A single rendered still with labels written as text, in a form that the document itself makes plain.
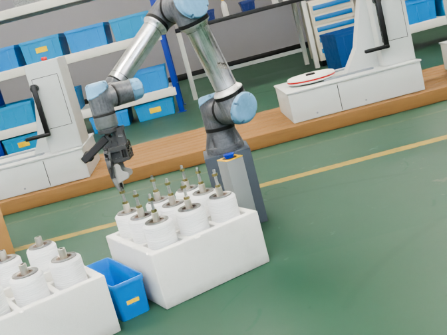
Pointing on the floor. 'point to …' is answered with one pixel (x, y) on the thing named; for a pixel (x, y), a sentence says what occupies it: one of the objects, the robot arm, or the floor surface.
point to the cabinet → (328, 20)
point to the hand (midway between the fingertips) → (118, 186)
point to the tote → (338, 46)
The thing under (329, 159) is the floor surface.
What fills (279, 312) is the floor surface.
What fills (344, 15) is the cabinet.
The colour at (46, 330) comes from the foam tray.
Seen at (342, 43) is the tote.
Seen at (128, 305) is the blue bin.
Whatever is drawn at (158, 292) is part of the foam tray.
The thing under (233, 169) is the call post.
